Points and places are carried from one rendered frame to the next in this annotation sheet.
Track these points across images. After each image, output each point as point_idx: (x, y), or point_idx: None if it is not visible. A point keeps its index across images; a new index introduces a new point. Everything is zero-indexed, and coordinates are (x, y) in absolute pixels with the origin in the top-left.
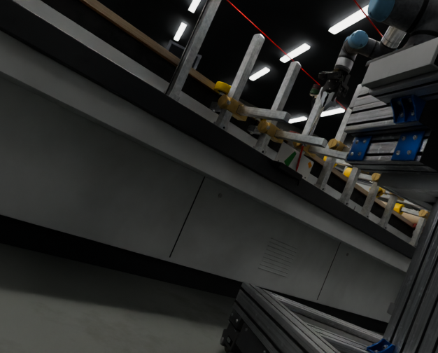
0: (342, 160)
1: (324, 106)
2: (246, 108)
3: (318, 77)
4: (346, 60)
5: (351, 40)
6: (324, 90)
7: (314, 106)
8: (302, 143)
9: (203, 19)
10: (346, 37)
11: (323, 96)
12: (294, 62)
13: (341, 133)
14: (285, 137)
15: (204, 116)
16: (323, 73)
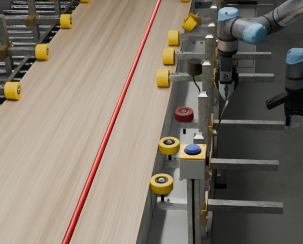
0: (186, 56)
1: (227, 97)
2: (221, 207)
3: (220, 83)
4: (234, 43)
5: (252, 43)
6: (219, 80)
7: (204, 88)
8: (214, 135)
9: (199, 218)
10: (222, 14)
11: (220, 86)
12: (204, 97)
13: (212, 68)
14: (227, 169)
15: (145, 210)
16: (228, 81)
